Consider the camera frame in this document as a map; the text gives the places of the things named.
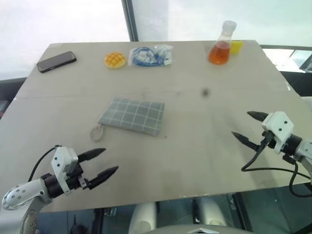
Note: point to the yellow pineapple bun toy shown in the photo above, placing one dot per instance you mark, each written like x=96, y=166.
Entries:
x=115, y=60

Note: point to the black smartphone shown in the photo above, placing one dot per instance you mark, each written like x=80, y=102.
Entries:
x=56, y=62

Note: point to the grey checked fabric pouch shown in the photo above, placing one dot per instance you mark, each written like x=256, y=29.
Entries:
x=135, y=115

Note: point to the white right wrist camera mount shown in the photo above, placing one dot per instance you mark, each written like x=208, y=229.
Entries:
x=279, y=124

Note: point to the grey robot torso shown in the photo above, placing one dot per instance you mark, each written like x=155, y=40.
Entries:
x=202, y=229

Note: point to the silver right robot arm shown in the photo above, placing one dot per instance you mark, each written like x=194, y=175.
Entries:
x=303, y=148

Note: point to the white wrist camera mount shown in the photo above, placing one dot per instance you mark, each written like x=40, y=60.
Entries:
x=279, y=124
x=61, y=161

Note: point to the yellow sponge block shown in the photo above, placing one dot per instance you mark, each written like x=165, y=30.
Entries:
x=237, y=47

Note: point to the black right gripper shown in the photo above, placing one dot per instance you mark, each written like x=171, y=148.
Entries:
x=270, y=142

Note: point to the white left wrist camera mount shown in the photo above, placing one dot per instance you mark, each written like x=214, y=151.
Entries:
x=61, y=161

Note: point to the conical flask with orange liquid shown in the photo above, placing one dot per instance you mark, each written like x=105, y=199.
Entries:
x=219, y=53

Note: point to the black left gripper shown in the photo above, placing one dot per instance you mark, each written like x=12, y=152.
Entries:
x=75, y=179

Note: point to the grey window pillar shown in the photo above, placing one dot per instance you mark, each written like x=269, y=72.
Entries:
x=130, y=19

